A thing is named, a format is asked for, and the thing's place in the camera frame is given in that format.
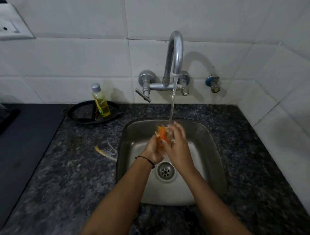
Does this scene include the person's left hand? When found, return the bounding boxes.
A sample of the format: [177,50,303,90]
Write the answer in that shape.
[141,135,167,165]

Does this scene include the person's right hand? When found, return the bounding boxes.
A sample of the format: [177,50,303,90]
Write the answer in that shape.
[160,121,195,174]

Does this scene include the orange scrub sponge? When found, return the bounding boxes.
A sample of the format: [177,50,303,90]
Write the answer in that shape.
[155,125,168,151]

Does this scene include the clear drinking glass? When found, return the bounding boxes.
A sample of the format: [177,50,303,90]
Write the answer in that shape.
[155,124,176,152]

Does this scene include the person's right forearm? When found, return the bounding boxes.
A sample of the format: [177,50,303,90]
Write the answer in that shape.
[180,167,252,235]

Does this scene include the person's left forearm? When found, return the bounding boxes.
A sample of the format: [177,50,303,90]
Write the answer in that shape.
[81,156,154,235]

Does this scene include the black wrist band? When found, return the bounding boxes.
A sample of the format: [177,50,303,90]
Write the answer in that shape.
[135,156,155,169]

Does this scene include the sink drain strainer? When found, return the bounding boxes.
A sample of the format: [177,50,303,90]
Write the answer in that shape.
[156,162,176,182]

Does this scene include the stainless steel sink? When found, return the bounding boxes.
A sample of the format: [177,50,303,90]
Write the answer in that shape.
[116,119,227,206]

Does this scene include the clear plastic wrapper scrap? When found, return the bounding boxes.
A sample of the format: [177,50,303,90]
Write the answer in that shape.
[94,140,118,162]

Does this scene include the yellow dish soap bottle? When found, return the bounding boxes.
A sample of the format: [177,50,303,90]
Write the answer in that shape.
[91,83,111,118]

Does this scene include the black round tray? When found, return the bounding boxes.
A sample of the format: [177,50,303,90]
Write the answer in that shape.
[63,100,125,125]

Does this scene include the small angle valve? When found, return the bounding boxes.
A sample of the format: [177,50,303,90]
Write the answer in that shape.
[205,75,221,93]

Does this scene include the black cooktop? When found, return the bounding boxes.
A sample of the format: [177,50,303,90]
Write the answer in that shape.
[0,104,66,223]

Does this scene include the chrome wall faucet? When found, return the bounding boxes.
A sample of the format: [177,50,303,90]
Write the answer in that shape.
[135,31,190,103]

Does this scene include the white wall switch plate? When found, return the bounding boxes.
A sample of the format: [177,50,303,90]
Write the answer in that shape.
[0,2,35,41]

